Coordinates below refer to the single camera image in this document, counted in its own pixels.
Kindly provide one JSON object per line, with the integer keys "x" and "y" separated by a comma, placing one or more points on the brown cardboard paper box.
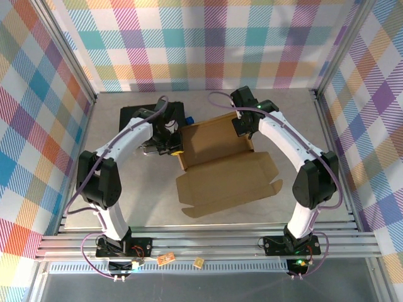
{"x": 220, "y": 176}

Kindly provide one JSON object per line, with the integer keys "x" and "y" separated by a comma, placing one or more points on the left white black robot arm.
{"x": 126, "y": 141}

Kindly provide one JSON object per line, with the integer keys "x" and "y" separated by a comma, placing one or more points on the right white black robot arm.
{"x": 283, "y": 135}

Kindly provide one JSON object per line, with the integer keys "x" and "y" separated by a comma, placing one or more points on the small blue cube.
{"x": 189, "y": 120}

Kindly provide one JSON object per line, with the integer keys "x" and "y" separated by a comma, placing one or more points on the black flat tray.
{"x": 127, "y": 114}

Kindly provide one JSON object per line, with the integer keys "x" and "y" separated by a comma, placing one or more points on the small orange circuit board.
{"x": 166, "y": 259}

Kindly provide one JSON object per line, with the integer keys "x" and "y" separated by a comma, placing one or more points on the small yellow chip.
{"x": 199, "y": 262}

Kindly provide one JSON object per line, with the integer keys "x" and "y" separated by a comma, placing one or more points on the black left controller board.
{"x": 121, "y": 266}

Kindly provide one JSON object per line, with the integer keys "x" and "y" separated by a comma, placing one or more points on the black controller board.
{"x": 297, "y": 265}
{"x": 121, "y": 266}

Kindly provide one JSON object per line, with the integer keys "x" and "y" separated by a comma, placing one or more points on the grey base panel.
{"x": 204, "y": 287}

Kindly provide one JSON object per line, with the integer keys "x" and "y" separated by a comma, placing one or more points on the black right controller board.
{"x": 297, "y": 265}

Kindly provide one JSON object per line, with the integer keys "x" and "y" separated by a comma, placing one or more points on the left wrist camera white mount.
{"x": 170, "y": 124}

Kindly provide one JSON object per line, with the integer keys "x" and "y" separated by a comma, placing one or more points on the aluminium side rail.
{"x": 327, "y": 132}
{"x": 85, "y": 135}

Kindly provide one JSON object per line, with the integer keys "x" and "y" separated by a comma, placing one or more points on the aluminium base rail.
{"x": 204, "y": 243}

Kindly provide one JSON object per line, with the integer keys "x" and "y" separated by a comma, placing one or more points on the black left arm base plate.
{"x": 141, "y": 245}

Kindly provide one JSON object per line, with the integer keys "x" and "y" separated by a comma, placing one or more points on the aluminium frame post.
{"x": 66, "y": 50}
{"x": 343, "y": 47}

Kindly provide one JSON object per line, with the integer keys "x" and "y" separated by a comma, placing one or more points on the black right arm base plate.
{"x": 274, "y": 245}

